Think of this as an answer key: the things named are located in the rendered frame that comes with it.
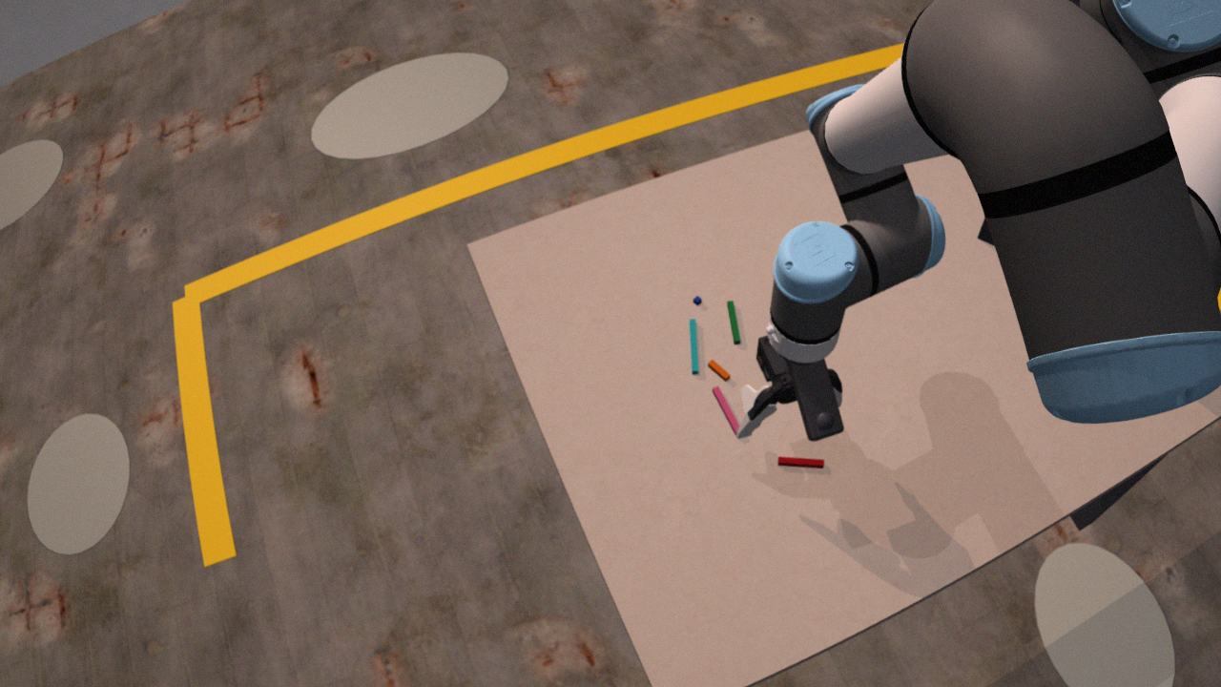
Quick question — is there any turquoise rod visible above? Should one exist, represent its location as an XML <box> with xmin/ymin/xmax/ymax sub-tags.
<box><xmin>690</xmin><ymin>318</ymin><xmax>698</xmax><ymax>373</ymax></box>

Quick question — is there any orange rod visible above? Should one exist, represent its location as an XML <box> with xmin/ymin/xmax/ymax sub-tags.
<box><xmin>708</xmin><ymin>360</ymin><xmax>730</xmax><ymax>382</ymax></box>

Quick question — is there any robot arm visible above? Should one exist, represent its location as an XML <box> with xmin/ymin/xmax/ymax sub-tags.
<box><xmin>766</xmin><ymin>0</ymin><xmax>1221</xmax><ymax>441</ymax></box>

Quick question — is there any pink rod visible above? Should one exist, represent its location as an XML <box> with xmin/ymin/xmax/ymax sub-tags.
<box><xmin>713</xmin><ymin>386</ymin><xmax>739</xmax><ymax>436</ymax></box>

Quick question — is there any red rod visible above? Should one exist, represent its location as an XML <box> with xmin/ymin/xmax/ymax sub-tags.
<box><xmin>778</xmin><ymin>458</ymin><xmax>824</xmax><ymax>469</ymax></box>

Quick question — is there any green rod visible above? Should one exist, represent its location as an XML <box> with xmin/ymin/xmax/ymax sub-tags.
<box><xmin>726</xmin><ymin>301</ymin><xmax>740</xmax><ymax>344</ymax></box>

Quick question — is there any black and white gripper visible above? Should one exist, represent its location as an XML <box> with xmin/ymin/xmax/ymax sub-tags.
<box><xmin>736</xmin><ymin>336</ymin><xmax>842</xmax><ymax>439</ymax></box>

